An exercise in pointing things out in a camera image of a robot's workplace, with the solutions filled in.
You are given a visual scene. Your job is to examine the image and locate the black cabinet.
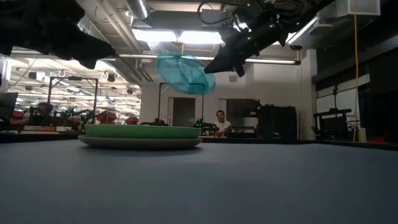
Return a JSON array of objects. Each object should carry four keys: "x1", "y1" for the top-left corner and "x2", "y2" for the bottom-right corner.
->
[{"x1": 257, "y1": 105, "x2": 298, "y2": 139}]

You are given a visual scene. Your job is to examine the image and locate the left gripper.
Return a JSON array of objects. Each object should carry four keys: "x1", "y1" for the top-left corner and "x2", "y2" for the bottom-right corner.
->
[{"x1": 0, "y1": 0, "x2": 116, "y2": 70}]

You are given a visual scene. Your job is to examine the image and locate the black rig frame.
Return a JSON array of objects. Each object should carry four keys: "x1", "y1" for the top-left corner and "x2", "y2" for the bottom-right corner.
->
[{"x1": 47, "y1": 77, "x2": 99, "y2": 125}]

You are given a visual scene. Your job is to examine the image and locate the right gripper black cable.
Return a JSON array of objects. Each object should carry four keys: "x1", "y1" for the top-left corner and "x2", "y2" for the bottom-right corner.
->
[{"x1": 197, "y1": 1, "x2": 237, "y2": 26}]

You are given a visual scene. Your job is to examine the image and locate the large cream plastic plate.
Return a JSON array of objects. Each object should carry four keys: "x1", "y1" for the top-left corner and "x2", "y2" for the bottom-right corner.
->
[{"x1": 77, "y1": 134, "x2": 203, "y2": 150}]

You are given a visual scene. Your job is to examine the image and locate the black stand with perforated tray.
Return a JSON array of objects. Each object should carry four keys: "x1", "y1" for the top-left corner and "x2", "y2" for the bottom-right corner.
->
[{"x1": 313, "y1": 108, "x2": 353, "y2": 141}]

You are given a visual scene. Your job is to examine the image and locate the large green plastic plate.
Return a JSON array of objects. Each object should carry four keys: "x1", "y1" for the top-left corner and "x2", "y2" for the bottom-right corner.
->
[{"x1": 83, "y1": 124, "x2": 202, "y2": 139}]

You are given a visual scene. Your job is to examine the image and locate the person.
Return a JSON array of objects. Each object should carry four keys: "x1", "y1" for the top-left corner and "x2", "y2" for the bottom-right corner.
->
[
  {"x1": 11, "y1": 101, "x2": 54, "y2": 127},
  {"x1": 213, "y1": 110, "x2": 233, "y2": 138}
]

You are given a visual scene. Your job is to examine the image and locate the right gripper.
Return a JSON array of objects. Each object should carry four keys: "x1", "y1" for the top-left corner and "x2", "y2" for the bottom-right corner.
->
[{"x1": 203, "y1": 0, "x2": 290, "y2": 78}]

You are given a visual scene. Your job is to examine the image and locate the yellow extension cable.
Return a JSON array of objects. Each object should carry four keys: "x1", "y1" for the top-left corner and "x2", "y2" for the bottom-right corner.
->
[{"x1": 352, "y1": 0, "x2": 359, "y2": 142}]

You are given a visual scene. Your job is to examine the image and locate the blue-grey table mat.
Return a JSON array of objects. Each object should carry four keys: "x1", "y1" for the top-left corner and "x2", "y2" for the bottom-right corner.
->
[{"x1": 0, "y1": 139, "x2": 398, "y2": 224}]

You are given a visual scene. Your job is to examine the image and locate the silver ceiling duct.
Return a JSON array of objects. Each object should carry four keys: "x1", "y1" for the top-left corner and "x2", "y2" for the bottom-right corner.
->
[{"x1": 126, "y1": 0, "x2": 150, "y2": 20}]

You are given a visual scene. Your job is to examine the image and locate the long ceiling light tube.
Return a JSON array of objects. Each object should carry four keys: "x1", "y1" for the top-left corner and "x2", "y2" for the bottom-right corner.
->
[{"x1": 118, "y1": 53, "x2": 302, "y2": 65}]

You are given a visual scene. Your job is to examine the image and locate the white ceiling air unit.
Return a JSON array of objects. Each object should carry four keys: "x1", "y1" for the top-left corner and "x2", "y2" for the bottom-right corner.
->
[{"x1": 317, "y1": 0, "x2": 382, "y2": 19}]

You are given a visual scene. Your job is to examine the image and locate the transparent blue plastic plate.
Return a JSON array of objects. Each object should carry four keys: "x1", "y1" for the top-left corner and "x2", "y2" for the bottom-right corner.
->
[{"x1": 155, "y1": 53, "x2": 216, "y2": 96}]

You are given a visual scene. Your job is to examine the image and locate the dark doorway door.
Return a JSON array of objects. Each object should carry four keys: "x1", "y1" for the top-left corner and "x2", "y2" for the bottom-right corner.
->
[{"x1": 167, "y1": 96, "x2": 197, "y2": 127}]

